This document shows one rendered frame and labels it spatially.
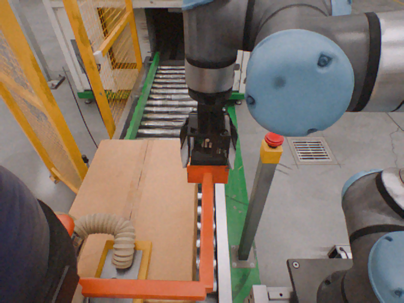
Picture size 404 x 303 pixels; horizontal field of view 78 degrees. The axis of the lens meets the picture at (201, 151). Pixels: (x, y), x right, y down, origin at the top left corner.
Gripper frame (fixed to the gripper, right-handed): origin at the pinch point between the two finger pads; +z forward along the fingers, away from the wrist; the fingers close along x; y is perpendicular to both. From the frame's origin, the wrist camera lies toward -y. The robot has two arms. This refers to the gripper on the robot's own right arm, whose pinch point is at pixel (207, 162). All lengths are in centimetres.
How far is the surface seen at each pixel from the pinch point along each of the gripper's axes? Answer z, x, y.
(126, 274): 10.3, -15.1, 20.2
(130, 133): 60, -48, -80
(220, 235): 64, 7, -16
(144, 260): 10.8, -12.3, 17.2
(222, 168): -2.6, 3.0, 4.1
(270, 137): 19.9, 23.1, -32.0
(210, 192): -1.3, 0.6, 9.0
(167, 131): 70, -28, -94
